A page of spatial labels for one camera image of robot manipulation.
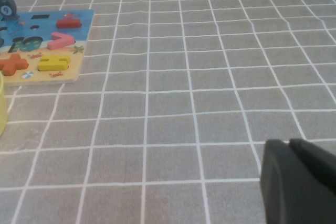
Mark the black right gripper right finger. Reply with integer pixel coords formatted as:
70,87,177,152
288,138,336,198

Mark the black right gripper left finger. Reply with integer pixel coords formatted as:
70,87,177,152
259,138,336,224

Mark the wooden sea-themed puzzle board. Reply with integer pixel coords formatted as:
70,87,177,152
0,8,95,87

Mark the yellow plastic bowl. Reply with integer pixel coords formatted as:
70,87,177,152
0,71,8,138

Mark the grey checked tablecloth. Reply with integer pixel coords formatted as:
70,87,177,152
0,0,336,224

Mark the yellow wooden equals sign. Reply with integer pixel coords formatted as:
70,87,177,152
37,55,71,72

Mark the pink wooden greater-than sign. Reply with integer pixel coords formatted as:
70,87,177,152
47,31,76,50

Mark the red wooden minus sign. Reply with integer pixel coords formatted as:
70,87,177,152
56,18,82,29

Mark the orange wooden plus sign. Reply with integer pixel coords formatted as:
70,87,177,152
0,53,29,76

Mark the slate wooden fish numbered 9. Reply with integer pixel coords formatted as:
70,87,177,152
0,0,20,22

